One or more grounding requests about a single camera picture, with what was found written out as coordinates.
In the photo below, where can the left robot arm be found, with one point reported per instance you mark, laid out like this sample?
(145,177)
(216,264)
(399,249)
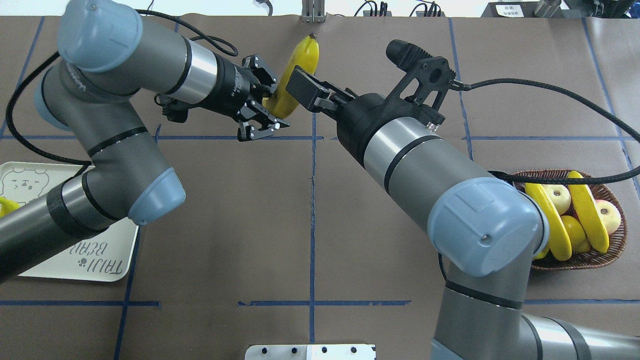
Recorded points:
(108,53)

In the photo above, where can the pink white apple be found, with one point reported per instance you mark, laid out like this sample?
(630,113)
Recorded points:
(560,197)

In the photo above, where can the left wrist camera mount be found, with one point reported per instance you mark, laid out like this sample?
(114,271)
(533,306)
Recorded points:
(175,111)

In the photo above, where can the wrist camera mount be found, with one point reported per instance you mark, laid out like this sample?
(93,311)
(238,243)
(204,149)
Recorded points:
(175,111)
(422,90)

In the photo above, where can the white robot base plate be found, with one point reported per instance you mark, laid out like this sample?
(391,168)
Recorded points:
(345,351)

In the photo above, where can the brown wicker basket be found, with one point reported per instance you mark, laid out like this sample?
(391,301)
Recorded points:
(591,259)

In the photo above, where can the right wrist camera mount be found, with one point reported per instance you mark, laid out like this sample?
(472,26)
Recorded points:
(422,90)

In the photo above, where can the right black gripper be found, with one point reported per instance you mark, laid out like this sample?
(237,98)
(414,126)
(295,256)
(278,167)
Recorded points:
(362,119)

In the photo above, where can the yellow starfruit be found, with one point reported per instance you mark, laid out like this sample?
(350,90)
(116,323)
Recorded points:
(575,235)

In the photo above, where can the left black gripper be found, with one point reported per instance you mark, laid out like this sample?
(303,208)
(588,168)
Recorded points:
(231,88)

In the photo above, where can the dark equipment box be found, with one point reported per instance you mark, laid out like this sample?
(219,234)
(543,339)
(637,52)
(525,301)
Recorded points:
(541,9)

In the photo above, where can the white bear print tray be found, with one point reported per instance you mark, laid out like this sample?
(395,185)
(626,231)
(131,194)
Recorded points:
(106,257)

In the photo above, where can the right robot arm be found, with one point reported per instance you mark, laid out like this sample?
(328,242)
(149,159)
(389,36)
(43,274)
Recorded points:
(488,230)

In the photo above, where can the aluminium frame post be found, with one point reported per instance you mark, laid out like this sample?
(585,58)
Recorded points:
(313,11)

